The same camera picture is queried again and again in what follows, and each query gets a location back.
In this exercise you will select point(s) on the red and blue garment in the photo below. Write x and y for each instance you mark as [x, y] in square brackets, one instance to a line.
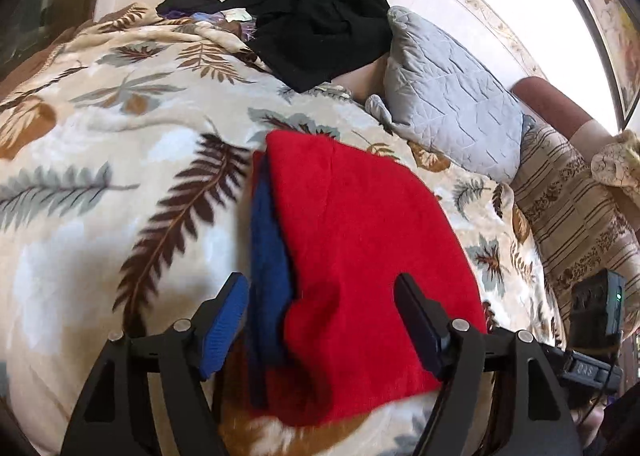
[350, 261]

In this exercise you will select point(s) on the cream crumpled cloth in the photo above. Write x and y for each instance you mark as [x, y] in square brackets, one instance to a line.
[615, 166]

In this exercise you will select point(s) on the floral framed panel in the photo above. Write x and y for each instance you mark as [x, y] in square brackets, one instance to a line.
[610, 11]

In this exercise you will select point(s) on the multicoloured cloth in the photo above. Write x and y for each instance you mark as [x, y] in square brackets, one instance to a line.
[235, 16]

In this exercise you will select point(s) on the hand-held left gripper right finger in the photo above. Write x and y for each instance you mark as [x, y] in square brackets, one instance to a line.
[425, 331]

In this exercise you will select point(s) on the brown bolster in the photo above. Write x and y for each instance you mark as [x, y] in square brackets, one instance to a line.
[550, 101]

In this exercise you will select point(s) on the striped beige pillow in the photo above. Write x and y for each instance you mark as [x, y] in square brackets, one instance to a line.
[565, 201]

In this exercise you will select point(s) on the grey quilted pillow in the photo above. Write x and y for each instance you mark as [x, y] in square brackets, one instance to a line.
[450, 96]

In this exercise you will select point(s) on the leaf print blanket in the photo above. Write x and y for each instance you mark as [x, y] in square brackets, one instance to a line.
[100, 136]

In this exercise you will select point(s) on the peach pillow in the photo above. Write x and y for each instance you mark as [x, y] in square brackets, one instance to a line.
[365, 81]

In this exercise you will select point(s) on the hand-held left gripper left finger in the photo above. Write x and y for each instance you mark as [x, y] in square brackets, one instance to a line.
[225, 326]

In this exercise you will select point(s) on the black cloth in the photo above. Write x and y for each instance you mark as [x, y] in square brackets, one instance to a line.
[320, 21]

